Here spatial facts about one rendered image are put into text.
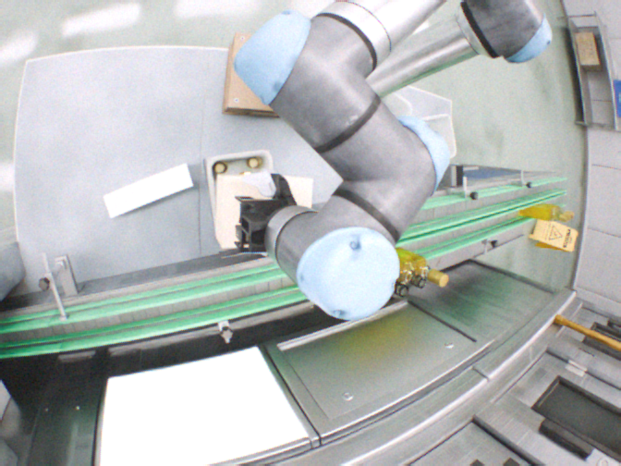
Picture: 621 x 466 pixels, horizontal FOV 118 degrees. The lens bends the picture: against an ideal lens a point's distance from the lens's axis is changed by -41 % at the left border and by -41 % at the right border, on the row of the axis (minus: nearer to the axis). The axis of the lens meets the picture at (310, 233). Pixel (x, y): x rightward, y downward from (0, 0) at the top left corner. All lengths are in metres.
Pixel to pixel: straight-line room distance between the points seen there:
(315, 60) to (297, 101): 0.03
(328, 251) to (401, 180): 0.09
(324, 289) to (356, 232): 0.05
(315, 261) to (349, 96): 0.13
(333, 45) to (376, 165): 0.10
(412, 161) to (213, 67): 0.74
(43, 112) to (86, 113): 0.15
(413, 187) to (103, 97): 0.83
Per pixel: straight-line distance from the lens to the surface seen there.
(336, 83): 0.24
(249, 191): 0.53
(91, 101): 0.94
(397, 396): 0.63
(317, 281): 0.23
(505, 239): 1.60
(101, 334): 0.86
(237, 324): 0.98
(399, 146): 0.26
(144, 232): 0.91
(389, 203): 0.26
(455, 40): 0.56
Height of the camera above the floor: 1.64
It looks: 62 degrees down
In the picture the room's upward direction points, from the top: 118 degrees clockwise
